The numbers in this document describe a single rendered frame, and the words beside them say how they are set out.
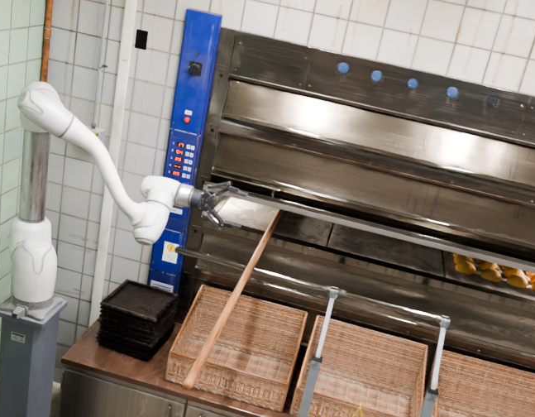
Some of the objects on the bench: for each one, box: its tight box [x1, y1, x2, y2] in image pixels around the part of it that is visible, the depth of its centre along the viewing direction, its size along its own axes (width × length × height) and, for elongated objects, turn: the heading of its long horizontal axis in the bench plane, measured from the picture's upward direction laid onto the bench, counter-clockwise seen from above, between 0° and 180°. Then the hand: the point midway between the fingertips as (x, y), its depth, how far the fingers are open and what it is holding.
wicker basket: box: [165, 285, 308, 412], centre depth 327 cm, size 49×56×28 cm
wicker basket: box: [289, 315, 428, 417], centre depth 319 cm, size 49×56×28 cm
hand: (241, 209), depth 274 cm, fingers open, 13 cm apart
